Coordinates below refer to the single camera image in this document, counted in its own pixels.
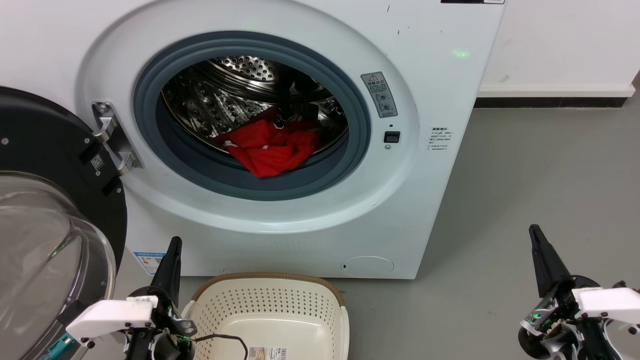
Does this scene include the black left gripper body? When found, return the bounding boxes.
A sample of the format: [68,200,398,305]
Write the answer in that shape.
[124,286,198,360]

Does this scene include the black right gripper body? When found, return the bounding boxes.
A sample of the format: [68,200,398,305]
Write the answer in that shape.
[517,276,623,360]

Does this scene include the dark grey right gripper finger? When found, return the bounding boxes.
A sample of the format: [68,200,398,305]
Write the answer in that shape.
[529,225,557,298]
[534,224,576,292]

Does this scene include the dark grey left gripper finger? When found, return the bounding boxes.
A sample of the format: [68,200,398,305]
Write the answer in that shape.
[149,236,177,301]
[171,236,183,307]

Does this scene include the cream perforated laundry basket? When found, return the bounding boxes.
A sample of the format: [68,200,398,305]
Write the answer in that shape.
[181,272,350,360]

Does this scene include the red garment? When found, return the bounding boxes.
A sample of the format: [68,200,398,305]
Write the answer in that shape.
[215,118,321,179]

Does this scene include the stainless steel washing machine drum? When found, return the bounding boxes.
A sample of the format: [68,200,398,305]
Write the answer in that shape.
[161,55,349,157]

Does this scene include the black round washer door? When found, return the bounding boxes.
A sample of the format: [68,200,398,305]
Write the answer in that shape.
[0,86,128,360]

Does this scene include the blue energy label sticker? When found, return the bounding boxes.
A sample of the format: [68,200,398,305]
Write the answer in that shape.
[133,251,167,276]

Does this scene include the white barcode label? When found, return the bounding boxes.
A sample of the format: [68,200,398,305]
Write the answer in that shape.
[248,346,289,360]

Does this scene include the white front-load washing machine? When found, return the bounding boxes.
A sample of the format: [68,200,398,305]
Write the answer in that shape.
[0,0,507,280]

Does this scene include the grey rubber door gasket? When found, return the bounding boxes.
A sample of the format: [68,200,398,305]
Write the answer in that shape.
[132,31,372,202]

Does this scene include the silver metal door hinge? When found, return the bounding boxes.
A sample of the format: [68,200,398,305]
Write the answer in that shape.
[92,101,145,177]

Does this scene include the white instruction sticker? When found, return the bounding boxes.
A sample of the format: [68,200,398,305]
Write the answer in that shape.
[428,126,454,152]

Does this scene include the white and black baseboard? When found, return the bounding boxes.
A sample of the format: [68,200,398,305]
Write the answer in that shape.
[474,84,636,109]

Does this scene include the round white filter cover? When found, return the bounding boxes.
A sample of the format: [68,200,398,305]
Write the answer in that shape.
[341,256,395,278]

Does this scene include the grey warning sticker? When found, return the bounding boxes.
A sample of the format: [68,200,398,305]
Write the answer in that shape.
[360,71,399,119]

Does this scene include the thin black cable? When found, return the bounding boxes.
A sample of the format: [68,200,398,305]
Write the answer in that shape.
[194,333,249,360]

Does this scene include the teal cable connector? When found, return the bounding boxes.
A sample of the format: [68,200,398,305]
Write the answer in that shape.
[47,334,72,360]

